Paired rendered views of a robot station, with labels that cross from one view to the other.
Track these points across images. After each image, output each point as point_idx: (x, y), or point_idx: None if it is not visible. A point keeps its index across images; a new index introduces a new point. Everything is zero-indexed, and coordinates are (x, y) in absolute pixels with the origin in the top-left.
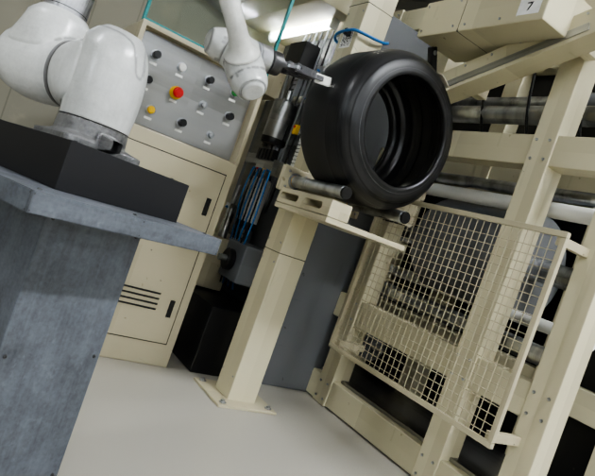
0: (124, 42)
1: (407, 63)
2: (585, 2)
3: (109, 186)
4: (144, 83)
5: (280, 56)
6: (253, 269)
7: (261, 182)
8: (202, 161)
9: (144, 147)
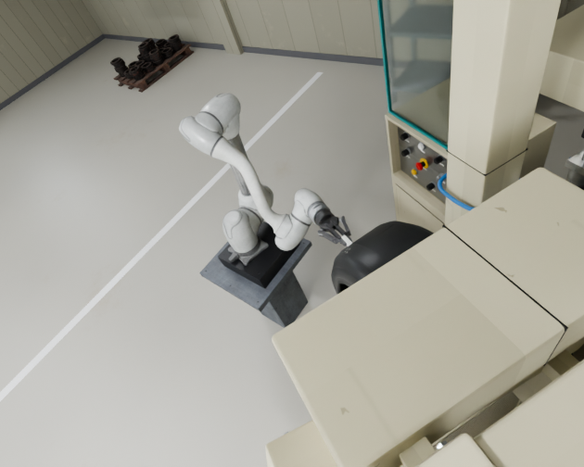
0: (222, 225)
1: (349, 279)
2: (316, 425)
3: (234, 270)
4: (234, 239)
5: (317, 220)
6: None
7: None
8: (442, 220)
9: (410, 197)
